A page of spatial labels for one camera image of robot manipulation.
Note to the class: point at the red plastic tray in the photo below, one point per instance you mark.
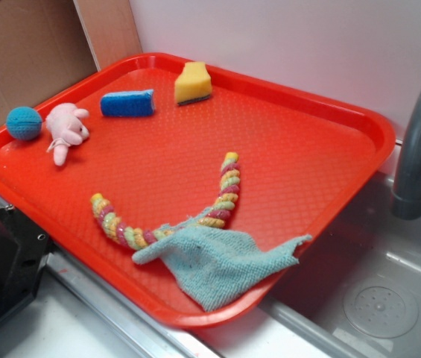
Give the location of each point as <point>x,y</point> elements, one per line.
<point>302,159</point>

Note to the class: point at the teal terry cloth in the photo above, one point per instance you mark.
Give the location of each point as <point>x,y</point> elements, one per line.
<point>214,266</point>

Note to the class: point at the yellow sponge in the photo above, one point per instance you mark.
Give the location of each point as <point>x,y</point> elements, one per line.
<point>193,84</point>

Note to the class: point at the blue sponge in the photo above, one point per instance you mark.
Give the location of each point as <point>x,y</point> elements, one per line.
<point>128,103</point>

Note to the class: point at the pink plush toy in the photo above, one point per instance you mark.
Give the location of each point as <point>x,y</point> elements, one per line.
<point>65,124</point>

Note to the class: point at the grey plastic sink basin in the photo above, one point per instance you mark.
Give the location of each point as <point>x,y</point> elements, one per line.
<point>356,291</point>

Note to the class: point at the blue knitted ball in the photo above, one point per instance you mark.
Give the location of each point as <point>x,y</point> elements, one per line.
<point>24,123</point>

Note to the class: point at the grey toy faucet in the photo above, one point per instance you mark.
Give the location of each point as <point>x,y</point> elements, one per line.
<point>417,138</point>

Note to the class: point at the brown cardboard panel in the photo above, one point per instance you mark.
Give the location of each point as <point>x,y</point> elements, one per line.
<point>46,46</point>

